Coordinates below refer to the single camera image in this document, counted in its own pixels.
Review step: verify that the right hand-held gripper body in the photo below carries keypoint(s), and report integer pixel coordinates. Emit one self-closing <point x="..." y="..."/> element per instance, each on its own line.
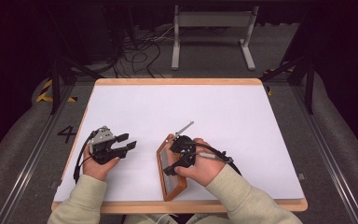
<point x="185" y="149"/>

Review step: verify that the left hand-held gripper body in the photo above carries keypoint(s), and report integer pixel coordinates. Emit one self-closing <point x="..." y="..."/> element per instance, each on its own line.
<point x="103" y="146"/>

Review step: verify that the person's left hand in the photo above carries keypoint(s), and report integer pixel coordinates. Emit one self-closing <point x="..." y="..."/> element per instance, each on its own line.
<point x="98" y="169"/>

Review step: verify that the person's right hand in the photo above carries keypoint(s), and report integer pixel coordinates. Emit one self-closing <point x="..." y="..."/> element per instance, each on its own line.
<point x="206" y="169"/>

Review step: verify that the grey metal stand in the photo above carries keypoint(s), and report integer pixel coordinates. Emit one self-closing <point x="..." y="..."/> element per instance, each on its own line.
<point x="213" y="20"/>

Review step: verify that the metal floor rail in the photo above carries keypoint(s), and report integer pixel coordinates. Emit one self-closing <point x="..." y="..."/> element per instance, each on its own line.
<point x="34" y="155"/>
<point x="326" y="149"/>

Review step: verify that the yellow black floor tape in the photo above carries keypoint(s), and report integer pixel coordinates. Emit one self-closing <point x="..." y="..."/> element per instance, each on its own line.
<point x="45" y="93"/>
<point x="269" y="90"/>

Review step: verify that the black metal stand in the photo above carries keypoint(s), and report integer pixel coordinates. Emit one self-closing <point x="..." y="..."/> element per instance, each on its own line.
<point x="56" y="87"/>
<point x="307" y="87"/>

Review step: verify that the wooden picture frame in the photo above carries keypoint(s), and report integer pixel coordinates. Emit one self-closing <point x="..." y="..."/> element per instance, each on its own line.
<point x="175" y="186"/>

